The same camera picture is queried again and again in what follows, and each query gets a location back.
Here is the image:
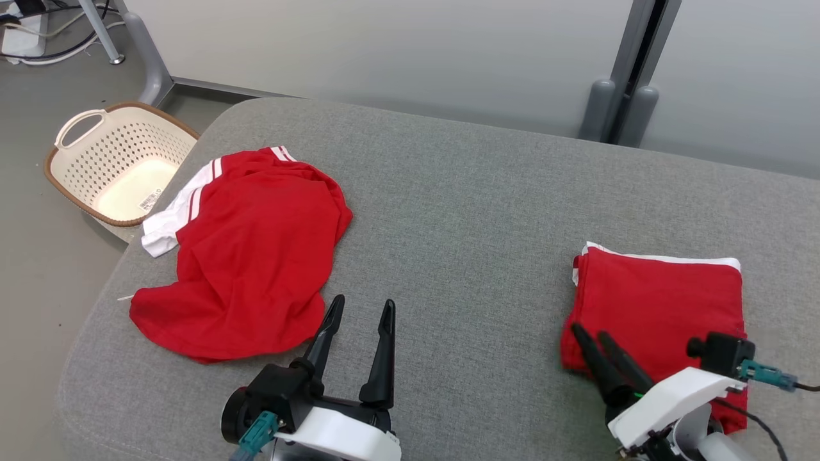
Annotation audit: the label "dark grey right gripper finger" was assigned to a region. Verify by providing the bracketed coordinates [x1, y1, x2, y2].
[570, 323, 636, 408]
[597, 331, 655, 394]

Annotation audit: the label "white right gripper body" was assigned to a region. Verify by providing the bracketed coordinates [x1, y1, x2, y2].
[607, 366, 748, 461]

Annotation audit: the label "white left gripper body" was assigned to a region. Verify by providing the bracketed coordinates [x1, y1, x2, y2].
[274, 394, 403, 461]

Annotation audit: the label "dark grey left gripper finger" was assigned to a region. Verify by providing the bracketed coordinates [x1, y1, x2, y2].
[291, 295, 347, 386]
[358, 299, 397, 411]

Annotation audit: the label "red shirt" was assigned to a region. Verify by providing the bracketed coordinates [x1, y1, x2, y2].
[561, 241, 750, 435]

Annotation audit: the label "red basketball jersey white sleeves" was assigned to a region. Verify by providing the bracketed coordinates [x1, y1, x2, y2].
[129, 146, 354, 364]

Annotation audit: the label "grey rounded partition foot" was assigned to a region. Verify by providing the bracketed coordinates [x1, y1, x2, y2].
[579, 78, 618, 142]
[618, 85, 660, 149]

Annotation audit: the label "cream perforated laundry basket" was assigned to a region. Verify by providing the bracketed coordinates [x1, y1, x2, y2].
[44, 101, 201, 229]

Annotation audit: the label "grey partition baseboard strip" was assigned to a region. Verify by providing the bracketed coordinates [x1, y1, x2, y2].
[171, 77, 303, 99]

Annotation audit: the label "thick grey curved floor leg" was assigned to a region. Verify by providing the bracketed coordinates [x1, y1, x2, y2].
[113, 0, 176, 107]

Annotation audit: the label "thin grey desk leg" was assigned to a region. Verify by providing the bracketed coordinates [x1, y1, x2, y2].
[78, 0, 126, 66]

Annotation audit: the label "white power strip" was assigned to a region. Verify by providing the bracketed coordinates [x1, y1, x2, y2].
[0, 12, 50, 60]

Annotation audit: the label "left camera cable teal plug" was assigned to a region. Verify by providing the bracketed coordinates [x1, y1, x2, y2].
[229, 410, 283, 461]

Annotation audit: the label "camera cable teal plug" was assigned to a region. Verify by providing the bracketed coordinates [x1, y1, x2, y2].
[710, 359, 820, 461]
[229, 410, 283, 461]

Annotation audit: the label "right camera cable teal plug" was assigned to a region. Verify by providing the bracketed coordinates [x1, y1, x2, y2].
[710, 359, 820, 461]

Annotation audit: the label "grey partition post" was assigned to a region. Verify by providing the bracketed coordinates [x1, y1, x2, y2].
[607, 0, 684, 145]

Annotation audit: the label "white floor cable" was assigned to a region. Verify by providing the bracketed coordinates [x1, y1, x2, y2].
[18, 5, 124, 67]

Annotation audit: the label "black floor cable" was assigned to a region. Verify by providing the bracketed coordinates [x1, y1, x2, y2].
[0, 13, 103, 62]

